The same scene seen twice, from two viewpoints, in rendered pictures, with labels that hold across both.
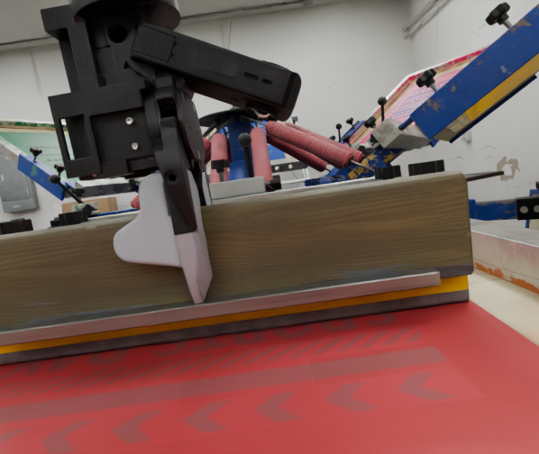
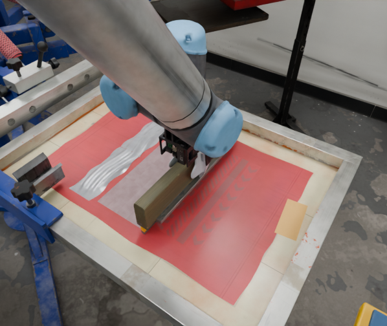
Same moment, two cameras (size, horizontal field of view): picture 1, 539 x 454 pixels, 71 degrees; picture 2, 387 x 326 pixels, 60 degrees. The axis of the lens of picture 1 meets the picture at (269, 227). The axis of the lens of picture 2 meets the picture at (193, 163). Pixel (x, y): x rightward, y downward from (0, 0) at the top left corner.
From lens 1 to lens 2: 0.73 m
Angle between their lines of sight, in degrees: 62
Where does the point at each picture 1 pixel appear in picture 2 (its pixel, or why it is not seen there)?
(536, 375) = (262, 158)
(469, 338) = (245, 152)
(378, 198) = not seen: hidden behind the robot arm
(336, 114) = not seen: outside the picture
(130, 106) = not seen: hidden behind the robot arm
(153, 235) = (199, 168)
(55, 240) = (171, 184)
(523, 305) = (244, 136)
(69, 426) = (211, 217)
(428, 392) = (254, 170)
